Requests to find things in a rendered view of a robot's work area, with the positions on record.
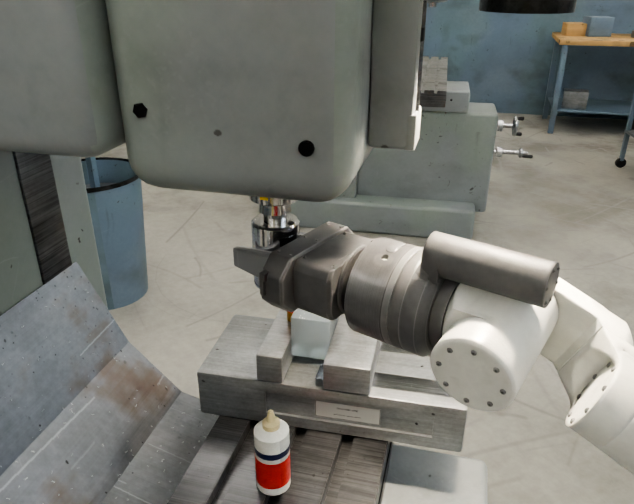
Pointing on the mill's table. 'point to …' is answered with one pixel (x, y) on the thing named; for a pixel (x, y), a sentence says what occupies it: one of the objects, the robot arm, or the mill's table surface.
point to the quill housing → (244, 93)
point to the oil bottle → (272, 455)
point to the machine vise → (209, 390)
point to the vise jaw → (350, 360)
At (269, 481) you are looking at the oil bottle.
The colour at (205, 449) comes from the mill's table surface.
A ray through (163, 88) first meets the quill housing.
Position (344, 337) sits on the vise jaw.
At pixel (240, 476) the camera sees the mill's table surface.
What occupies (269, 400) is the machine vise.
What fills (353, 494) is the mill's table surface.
